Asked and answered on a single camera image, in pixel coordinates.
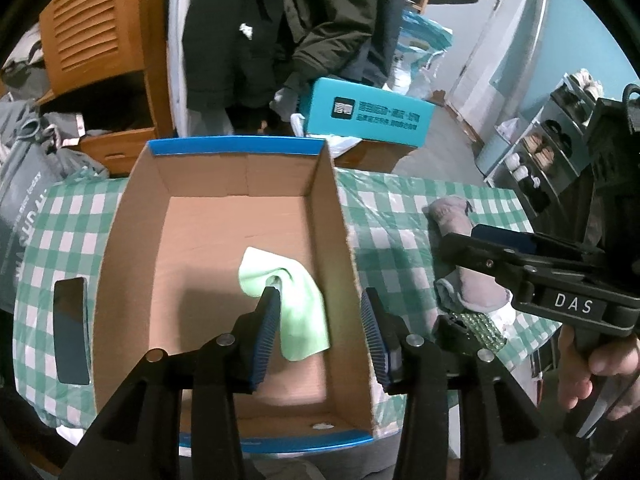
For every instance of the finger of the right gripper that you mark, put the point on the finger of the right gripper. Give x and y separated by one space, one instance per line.
505 237
500 262

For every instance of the black smartphone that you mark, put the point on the black smartphone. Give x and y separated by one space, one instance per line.
70 332

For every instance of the dark hanging jacket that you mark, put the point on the dark hanging jacket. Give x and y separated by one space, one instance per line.
242 52

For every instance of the teal shoe box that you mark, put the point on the teal shoe box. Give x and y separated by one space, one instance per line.
343 108

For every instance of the grey printed bag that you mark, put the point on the grey printed bag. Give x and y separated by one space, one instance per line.
36 153

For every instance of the white plastic bag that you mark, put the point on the white plastic bag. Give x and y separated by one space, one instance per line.
338 145

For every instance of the person's right hand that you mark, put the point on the person's right hand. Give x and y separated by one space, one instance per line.
619 359

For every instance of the grey shoe rack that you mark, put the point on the grey shoe rack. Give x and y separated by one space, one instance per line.
546 155

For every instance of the orange wooden cabinet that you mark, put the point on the orange wooden cabinet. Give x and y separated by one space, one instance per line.
107 60

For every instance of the green checkered tablecloth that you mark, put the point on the green checkered tablecloth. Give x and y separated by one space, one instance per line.
387 231

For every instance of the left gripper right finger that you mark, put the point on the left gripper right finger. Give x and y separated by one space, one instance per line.
383 341

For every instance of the light green cloth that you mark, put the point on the light green cloth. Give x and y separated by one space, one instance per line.
303 328

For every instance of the grey-brown fuzzy sock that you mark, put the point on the grey-brown fuzzy sock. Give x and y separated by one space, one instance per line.
465 284

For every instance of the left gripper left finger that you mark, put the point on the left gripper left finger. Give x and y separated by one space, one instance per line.
254 335

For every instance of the blue-edged cardboard box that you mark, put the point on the blue-edged cardboard box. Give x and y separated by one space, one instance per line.
169 279

